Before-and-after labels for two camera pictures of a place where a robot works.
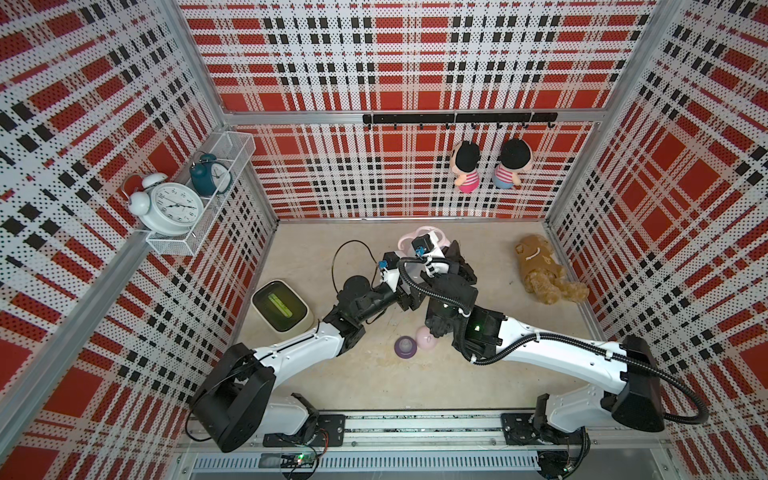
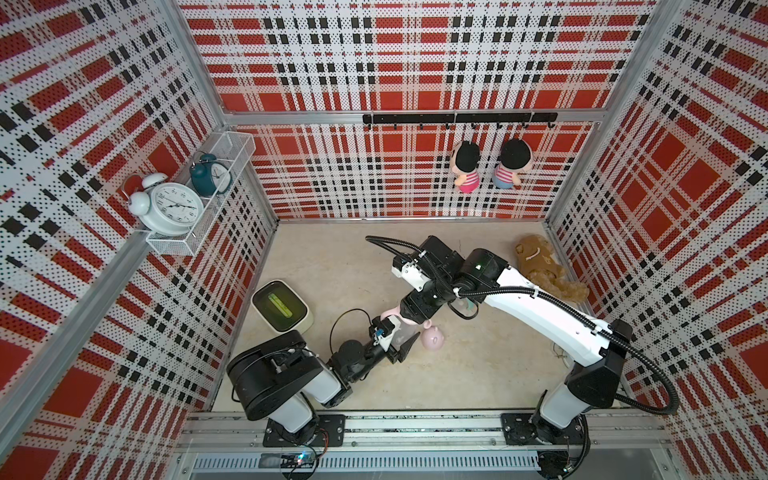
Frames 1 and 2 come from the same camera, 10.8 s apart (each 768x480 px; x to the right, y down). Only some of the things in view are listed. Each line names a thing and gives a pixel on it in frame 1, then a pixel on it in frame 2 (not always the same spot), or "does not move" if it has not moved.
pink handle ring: x=405 y=241 to x=427 y=324
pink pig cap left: x=425 y=340 does not move
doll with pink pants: x=464 y=163 does not move
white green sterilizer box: x=281 y=308 does not move
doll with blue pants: x=516 y=155 does not move
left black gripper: x=411 y=299 to x=392 y=353
